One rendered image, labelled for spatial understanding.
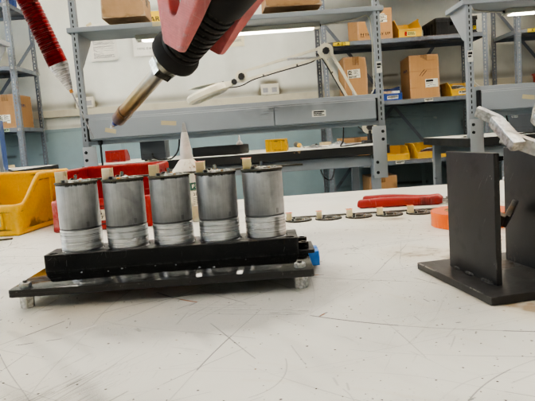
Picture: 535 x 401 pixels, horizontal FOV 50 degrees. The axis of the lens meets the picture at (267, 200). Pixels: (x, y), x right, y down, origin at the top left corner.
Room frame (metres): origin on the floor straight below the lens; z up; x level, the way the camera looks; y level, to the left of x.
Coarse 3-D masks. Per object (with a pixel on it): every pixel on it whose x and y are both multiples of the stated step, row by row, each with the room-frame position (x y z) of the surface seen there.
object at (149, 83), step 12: (156, 60) 0.29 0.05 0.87; (156, 72) 0.29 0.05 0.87; (168, 72) 0.29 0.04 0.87; (144, 84) 0.30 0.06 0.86; (156, 84) 0.30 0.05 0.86; (132, 96) 0.31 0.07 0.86; (144, 96) 0.31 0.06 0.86; (120, 108) 0.32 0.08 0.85; (132, 108) 0.31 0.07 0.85; (120, 120) 0.32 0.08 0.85
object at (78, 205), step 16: (64, 192) 0.33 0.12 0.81; (80, 192) 0.33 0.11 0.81; (96, 192) 0.34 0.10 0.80; (64, 208) 0.33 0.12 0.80; (80, 208) 0.33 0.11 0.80; (96, 208) 0.34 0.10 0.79; (64, 224) 0.33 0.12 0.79; (80, 224) 0.33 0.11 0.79; (96, 224) 0.34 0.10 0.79; (64, 240) 0.33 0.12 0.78; (80, 240) 0.33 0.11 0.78; (96, 240) 0.34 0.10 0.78
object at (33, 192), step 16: (0, 176) 0.69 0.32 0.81; (16, 176) 0.68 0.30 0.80; (32, 176) 0.68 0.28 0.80; (48, 176) 0.63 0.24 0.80; (0, 192) 0.69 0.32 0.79; (16, 192) 0.68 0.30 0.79; (32, 192) 0.59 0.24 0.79; (48, 192) 0.63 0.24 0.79; (0, 208) 0.56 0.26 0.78; (16, 208) 0.56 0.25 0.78; (32, 208) 0.59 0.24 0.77; (48, 208) 0.62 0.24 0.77; (0, 224) 0.56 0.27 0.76; (16, 224) 0.56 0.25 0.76; (32, 224) 0.59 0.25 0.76; (48, 224) 0.62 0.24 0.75
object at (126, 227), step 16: (112, 192) 0.33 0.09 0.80; (128, 192) 0.33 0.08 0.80; (112, 208) 0.33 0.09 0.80; (128, 208) 0.33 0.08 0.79; (144, 208) 0.34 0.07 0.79; (112, 224) 0.33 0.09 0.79; (128, 224) 0.33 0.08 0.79; (144, 224) 0.34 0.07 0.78; (112, 240) 0.33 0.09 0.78; (128, 240) 0.33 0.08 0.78; (144, 240) 0.34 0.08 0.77
